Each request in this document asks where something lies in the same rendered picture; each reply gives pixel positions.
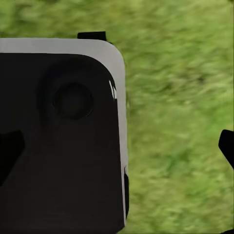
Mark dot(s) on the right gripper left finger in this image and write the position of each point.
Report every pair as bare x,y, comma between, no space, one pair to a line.
12,145

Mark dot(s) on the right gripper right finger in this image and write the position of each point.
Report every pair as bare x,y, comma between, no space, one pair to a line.
226,145

